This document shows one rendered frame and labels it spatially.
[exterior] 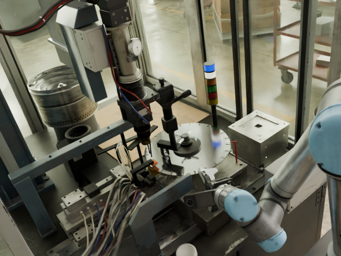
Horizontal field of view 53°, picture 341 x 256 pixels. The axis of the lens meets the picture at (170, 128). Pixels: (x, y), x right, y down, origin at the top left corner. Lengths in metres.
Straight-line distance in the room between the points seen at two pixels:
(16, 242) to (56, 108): 0.96
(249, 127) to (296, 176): 0.58
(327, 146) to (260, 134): 0.79
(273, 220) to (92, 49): 0.68
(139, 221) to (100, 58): 0.50
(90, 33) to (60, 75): 0.93
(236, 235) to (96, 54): 0.76
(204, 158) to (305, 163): 0.45
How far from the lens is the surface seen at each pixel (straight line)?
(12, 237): 0.86
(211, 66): 1.43
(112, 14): 0.97
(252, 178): 1.43
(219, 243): 1.24
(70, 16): 1.08
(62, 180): 1.68
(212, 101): 1.50
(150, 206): 1.07
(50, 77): 1.93
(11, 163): 1.54
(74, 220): 1.35
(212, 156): 1.25
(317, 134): 0.66
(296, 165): 0.92
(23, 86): 2.07
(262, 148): 1.41
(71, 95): 1.69
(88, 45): 1.02
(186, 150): 1.27
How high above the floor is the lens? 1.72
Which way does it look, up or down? 33 degrees down
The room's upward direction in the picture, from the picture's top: 11 degrees counter-clockwise
